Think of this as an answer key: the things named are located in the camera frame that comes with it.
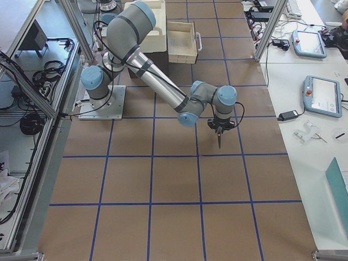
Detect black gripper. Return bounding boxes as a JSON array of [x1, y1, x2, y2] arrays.
[[207, 118, 234, 130]]

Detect light wooden drawer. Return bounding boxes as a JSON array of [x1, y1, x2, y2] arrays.
[[167, 22, 198, 64]]

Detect black power adapter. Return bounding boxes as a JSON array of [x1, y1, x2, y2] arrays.
[[277, 110, 299, 121]]

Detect dark brown wooden cabinet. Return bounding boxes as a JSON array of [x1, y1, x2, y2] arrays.
[[127, 51, 169, 75]]

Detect blue teach pendant near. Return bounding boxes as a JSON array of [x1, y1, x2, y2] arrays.
[[303, 76, 342, 118]]

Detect blue teach pendant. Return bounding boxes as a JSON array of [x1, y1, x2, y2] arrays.
[[291, 30, 327, 59], [303, 76, 342, 118]]

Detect white foam tray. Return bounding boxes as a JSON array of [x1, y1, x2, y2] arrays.
[[108, 1, 167, 55]]

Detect blue teach pendant far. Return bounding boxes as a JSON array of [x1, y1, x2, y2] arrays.
[[291, 30, 327, 59]]

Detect teal laptop lid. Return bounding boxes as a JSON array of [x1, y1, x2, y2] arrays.
[[325, 157, 347, 212]]

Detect white cloth rag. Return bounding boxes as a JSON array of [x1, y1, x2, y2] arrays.
[[0, 151, 21, 207]]

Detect white drawer handle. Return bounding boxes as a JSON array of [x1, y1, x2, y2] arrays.
[[195, 32, 203, 52]]

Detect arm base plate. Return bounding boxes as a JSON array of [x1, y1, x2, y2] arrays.
[[78, 85, 126, 120]]

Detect aluminium frame post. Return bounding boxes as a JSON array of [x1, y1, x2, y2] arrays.
[[254, 0, 288, 62]]

